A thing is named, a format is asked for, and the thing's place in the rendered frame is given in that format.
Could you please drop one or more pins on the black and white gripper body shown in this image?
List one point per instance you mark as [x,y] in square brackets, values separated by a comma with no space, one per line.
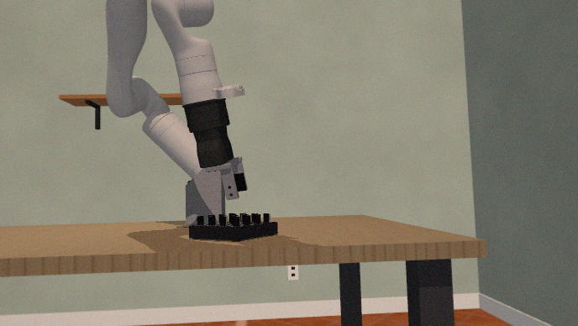
[204,103]

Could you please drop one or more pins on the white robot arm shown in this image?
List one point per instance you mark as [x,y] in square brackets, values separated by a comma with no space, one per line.
[127,95]

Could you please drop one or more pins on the black knob box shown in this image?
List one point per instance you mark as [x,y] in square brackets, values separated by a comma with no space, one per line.
[242,227]

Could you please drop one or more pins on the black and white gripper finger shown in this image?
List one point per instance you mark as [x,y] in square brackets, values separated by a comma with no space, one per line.
[229,183]
[239,176]

